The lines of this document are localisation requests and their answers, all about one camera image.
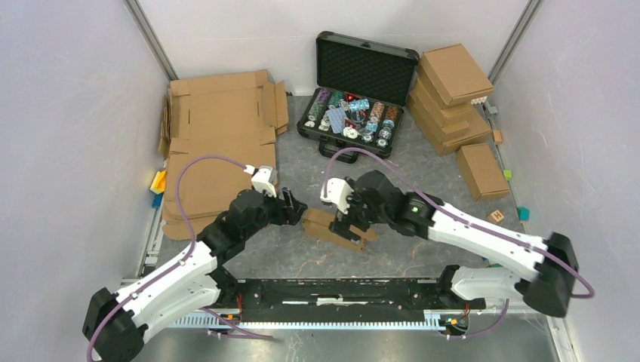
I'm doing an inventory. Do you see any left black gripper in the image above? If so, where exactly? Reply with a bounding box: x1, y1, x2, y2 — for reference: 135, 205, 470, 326
243, 186, 307, 239

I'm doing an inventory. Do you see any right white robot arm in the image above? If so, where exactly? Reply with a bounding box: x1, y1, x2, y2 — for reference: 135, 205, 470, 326
321, 170, 579, 318

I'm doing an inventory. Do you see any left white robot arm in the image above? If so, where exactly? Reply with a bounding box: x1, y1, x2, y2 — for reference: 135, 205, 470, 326
82, 188, 308, 361

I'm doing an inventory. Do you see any large bottom cardboard box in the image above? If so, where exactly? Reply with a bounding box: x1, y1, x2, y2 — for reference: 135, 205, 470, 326
407, 96, 492, 155

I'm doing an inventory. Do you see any small folded cardboard box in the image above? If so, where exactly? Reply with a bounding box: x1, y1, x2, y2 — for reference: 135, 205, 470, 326
456, 143, 510, 201

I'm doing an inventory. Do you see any stack of flat cardboard sheets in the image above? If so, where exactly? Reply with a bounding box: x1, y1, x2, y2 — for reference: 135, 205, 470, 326
158, 69, 289, 241

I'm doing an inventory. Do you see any black poker chip case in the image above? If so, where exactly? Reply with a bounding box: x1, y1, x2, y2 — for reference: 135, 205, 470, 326
297, 31, 420, 158

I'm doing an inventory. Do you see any yellow orange block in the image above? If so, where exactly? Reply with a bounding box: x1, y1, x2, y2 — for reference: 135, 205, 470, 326
149, 170, 166, 195

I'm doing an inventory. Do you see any wooden letter H block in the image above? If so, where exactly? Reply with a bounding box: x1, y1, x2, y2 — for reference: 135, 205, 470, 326
488, 210, 505, 225

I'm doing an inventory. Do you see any small wooden cube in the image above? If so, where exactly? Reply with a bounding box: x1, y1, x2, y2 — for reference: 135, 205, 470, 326
492, 130, 503, 146

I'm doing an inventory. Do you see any teal block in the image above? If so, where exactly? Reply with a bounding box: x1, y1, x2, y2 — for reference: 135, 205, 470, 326
516, 207, 530, 222

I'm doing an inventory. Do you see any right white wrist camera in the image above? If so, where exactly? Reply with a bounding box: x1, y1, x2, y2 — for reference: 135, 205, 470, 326
320, 178, 353, 214

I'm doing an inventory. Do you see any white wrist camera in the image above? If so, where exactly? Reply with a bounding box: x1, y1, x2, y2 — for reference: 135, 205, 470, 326
320, 178, 353, 214
244, 165, 278, 198

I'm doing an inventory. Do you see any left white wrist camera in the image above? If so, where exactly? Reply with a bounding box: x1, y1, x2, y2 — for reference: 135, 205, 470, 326
244, 165, 278, 198

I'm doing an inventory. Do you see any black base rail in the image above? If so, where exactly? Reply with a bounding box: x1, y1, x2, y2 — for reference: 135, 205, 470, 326
209, 278, 486, 323

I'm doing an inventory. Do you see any blue block at left wall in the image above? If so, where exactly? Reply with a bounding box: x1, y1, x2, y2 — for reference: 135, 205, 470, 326
152, 193, 164, 210

